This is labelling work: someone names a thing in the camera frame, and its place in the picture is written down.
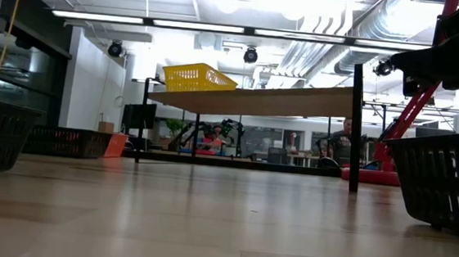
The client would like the orange plastic basket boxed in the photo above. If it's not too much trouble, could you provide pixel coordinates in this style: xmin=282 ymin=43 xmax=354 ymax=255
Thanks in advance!
xmin=102 ymin=132 xmax=130 ymax=160

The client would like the wooden shelf with black legs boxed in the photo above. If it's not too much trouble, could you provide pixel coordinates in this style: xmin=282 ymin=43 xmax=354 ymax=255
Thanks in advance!
xmin=134 ymin=47 xmax=369 ymax=194

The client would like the black ceiling spotlight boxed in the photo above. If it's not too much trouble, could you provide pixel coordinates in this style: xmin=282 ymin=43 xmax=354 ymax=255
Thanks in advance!
xmin=242 ymin=46 xmax=259 ymax=65
xmin=372 ymin=57 xmax=396 ymax=79
xmin=107 ymin=40 xmax=124 ymax=59

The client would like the red desk lamp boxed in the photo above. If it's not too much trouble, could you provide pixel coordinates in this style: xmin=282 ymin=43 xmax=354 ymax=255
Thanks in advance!
xmin=340 ymin=0 xmax=459 ymax=192

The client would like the person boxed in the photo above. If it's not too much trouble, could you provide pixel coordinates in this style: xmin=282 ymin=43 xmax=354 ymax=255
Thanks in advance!
xmin=326 ymin=116 xmax=357 ymax=169
xmin=200 ymin=123 xmax=225 ymax=153

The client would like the long ceiling light strip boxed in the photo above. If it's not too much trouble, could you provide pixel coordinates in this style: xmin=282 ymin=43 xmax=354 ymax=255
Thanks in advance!
xmin=50 ymin=9 xmax=434 ymax=52

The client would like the yellow plastic basket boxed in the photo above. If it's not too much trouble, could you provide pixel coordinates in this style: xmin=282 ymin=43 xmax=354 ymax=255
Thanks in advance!
xmin=160 ymin=59 xmax=240 ymax=98

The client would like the green potted plant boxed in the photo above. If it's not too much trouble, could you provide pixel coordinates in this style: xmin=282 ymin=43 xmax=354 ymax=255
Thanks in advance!
xmin=164 ymin=117 xmax=187 ymax=139

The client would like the black computer monitor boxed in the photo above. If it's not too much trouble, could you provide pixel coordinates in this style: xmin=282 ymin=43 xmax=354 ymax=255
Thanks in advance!
xmin=119 ymin=101 xmax=159 ymax=152

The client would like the cardboard box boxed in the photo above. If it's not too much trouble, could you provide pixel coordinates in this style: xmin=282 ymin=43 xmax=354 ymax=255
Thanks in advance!
xmin=97 ymin=120 xmax=116 ymax=134

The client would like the silver ventilation duct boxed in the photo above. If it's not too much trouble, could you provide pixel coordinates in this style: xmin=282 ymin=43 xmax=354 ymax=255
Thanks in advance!
xmin=334 ymin=0 xmax=442 ymax=83

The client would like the black aluminium table frame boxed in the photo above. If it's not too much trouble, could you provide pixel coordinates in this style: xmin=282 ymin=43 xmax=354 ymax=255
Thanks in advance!
xmin=122 ymin=147 xmax=343 ymax=179

